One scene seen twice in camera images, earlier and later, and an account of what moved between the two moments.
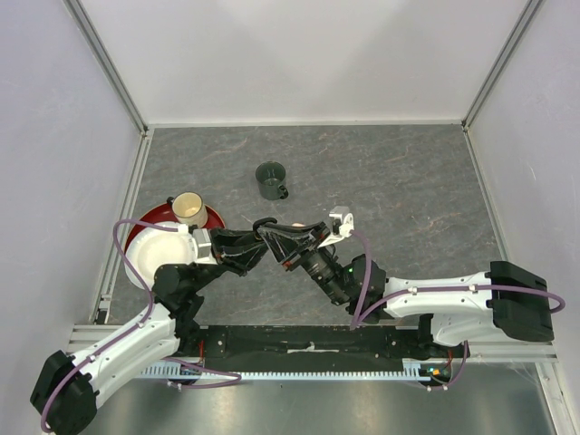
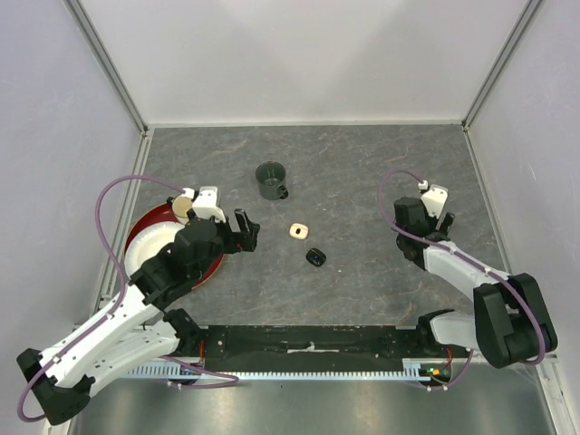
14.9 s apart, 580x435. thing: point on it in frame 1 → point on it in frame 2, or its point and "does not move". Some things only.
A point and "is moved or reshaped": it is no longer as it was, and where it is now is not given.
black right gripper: x=282 y=245 → x=449 y=219
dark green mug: x=270 y=176 does not move
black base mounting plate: x=308 y=348 does not move
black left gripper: x=238 y=250 → x=245 y=240
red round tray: x=164 y=215 does not move
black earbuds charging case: x=257 y=223 is moved or reshaped
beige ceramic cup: x=188 y=207 does not move
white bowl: x=152 y=247 does not move
